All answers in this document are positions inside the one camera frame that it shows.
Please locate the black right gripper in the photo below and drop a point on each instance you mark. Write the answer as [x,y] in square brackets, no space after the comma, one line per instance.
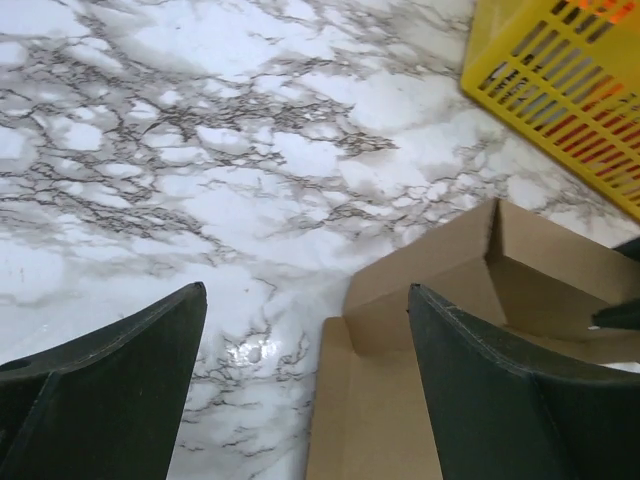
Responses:
[625,316]

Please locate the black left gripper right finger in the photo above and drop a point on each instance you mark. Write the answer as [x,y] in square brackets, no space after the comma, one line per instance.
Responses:
[501,407]

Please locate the brown cardboard box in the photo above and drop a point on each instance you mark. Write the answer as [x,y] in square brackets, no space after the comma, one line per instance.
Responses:
[498,262]

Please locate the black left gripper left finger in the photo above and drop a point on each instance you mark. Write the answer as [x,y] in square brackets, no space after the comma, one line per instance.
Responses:
[108,404]

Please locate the yellow plastic basket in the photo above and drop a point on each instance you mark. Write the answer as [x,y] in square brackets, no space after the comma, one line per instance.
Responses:
[565,75]

